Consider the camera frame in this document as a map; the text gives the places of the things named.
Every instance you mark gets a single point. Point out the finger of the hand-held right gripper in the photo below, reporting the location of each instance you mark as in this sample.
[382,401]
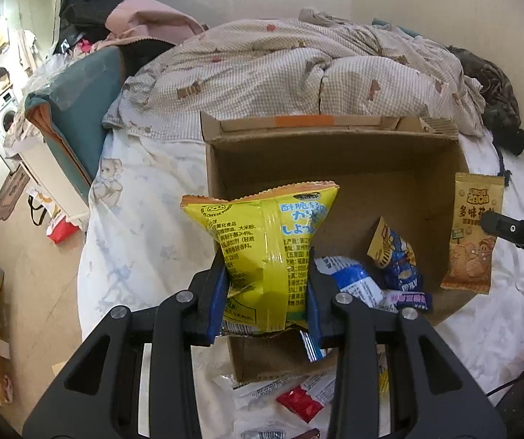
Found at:
[518,233]

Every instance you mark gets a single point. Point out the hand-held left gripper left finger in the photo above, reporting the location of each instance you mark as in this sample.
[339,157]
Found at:
[216,297]

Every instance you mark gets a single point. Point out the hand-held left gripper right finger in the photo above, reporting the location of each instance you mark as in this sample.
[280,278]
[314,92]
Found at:
[317,315]

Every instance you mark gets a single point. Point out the white barcode snack packet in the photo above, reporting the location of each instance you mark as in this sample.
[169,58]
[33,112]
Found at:
[348,279]

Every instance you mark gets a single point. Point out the orange peanut snack packet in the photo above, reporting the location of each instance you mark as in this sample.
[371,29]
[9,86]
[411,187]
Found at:
[470,247]

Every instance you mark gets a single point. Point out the yellow snack packet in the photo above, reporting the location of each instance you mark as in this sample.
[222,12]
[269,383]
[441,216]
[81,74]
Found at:
[266,247]

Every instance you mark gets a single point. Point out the blue bear snack packet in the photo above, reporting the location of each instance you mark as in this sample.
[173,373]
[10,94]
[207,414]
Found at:
[399,260]

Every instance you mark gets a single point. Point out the brown cardboard box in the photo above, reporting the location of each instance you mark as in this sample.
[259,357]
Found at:
[335,160]

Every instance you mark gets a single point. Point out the small blue snack packet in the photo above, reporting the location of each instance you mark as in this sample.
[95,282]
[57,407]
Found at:
[311,347]

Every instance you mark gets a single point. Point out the white floral bed sheet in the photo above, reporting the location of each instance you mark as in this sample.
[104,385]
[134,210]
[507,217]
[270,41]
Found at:
[152,238]

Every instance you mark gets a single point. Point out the small red snack packet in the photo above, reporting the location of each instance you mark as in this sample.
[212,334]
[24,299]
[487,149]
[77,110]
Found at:
[300,402]

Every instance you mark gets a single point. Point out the purple white snack packet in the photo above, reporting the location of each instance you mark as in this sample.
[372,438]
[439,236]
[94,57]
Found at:
[408,301]

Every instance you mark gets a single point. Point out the small white snack packet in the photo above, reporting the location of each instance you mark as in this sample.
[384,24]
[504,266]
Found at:
[248,391]

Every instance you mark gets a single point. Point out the camouflage cloth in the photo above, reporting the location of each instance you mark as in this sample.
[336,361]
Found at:
[490,91]

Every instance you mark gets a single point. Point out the red bag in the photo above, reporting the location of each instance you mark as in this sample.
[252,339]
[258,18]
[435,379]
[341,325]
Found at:
[63,229]

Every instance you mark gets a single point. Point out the white shopping bag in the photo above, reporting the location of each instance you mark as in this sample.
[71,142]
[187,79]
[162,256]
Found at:
[42,203]

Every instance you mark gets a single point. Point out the brown floor rug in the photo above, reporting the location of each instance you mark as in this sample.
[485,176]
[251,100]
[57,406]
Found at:
[10,192]

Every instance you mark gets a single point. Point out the teal upholstered chair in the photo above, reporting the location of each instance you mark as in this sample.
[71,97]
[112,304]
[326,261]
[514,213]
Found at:
[79,109]

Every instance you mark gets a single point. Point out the teal pillow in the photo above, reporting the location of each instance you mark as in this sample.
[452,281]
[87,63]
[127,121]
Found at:
[394,27]

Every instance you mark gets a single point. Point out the checkered bear print duvet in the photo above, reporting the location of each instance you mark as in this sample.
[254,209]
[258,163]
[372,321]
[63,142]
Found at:
[289,68]

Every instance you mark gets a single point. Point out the white washing machine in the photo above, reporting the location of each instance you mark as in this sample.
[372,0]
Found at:
[1,121]

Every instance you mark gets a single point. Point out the pink garment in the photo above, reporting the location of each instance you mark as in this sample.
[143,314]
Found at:
[152,20]

